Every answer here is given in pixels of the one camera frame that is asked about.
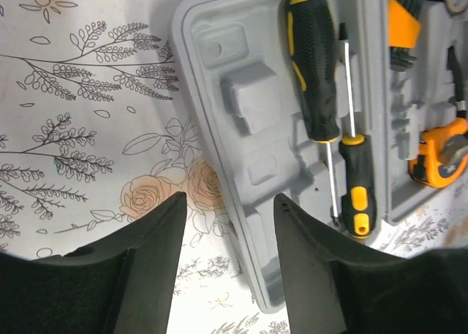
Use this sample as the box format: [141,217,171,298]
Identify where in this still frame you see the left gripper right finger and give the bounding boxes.
[273,194,467,333]

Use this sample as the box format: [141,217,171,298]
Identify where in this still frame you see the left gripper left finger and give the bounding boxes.
[1,192,187,333]

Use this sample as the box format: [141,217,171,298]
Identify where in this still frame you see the black yellow screwdriver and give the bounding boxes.
[284,0,340,227]
[338,22,380,239]

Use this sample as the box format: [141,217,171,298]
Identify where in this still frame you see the orange tape measure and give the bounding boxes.
[407,45,468,189]

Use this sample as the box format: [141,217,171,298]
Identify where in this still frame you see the grey plastic tool case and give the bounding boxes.
[170,0,467,314]

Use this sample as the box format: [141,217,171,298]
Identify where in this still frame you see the black hex key set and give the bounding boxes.
[388,0,426,72]

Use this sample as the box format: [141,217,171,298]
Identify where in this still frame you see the floral table mat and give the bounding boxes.
[0,0,468,334]

